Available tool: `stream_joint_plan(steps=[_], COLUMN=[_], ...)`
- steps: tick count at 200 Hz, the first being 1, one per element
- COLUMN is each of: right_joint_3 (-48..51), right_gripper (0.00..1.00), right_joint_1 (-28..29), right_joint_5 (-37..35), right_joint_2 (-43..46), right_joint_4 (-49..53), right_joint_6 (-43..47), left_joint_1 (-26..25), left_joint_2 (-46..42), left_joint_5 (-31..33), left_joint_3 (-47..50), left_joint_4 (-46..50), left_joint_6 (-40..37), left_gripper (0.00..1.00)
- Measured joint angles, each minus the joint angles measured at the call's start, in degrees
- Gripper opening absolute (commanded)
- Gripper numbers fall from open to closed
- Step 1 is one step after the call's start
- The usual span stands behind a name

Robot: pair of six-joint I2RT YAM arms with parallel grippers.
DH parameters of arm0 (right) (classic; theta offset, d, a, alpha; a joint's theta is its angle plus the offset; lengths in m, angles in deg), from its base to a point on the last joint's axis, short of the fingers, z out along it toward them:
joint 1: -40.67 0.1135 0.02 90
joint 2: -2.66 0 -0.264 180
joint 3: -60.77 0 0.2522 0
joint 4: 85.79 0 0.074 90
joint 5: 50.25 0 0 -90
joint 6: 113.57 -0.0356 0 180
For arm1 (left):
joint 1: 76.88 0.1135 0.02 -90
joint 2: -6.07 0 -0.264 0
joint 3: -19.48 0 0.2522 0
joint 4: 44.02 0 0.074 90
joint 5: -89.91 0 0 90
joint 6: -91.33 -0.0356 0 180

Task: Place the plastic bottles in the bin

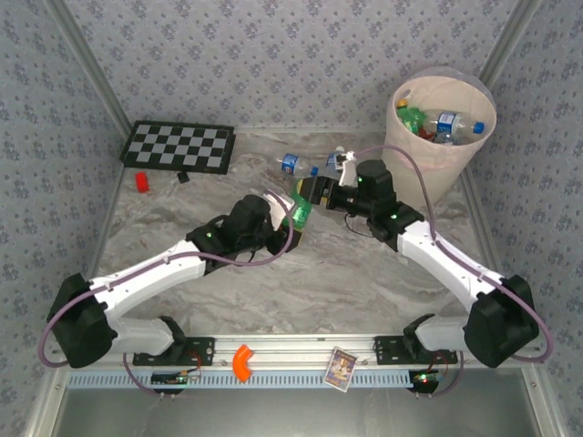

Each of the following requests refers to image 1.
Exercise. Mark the green plastic soda bottle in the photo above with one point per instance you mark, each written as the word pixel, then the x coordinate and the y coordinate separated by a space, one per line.
pixel 303 213
pixel 411 116

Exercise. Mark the blue label white cap bottle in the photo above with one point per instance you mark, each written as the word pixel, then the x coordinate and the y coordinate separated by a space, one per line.
pixel 332 163

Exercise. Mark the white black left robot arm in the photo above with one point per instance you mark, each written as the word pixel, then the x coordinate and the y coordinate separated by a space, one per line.
pixel 146 277

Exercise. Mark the pink round waste bin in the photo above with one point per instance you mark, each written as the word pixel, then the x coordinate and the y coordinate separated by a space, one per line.
pixel 401 136

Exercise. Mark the small black plastic piece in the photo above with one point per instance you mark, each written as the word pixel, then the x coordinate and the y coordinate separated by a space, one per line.
pixel 183 177

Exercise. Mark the black grey checkerboard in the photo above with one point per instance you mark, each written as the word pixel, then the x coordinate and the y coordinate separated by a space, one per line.
pixel 182 145

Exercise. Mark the small red plastic cylinder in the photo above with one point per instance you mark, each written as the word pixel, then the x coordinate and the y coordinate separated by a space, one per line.
pixel 142 182

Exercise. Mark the playing card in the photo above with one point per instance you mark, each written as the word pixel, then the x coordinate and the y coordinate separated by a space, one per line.
pixel 339 368

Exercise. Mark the small circuit board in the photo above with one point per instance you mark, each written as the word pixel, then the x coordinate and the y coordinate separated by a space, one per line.
pixel 175 378
pixel 426 378

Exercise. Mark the aluminium extrusion rail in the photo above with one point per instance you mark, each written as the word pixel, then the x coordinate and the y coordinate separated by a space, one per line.
pixel 291 352

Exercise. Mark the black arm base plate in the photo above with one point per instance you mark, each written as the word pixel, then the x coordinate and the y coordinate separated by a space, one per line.
pixel 202 350
pixel 387 349

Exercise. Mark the aluminium frame post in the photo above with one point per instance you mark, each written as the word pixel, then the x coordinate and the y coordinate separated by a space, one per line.
pixel 508 41
pixel 91 64

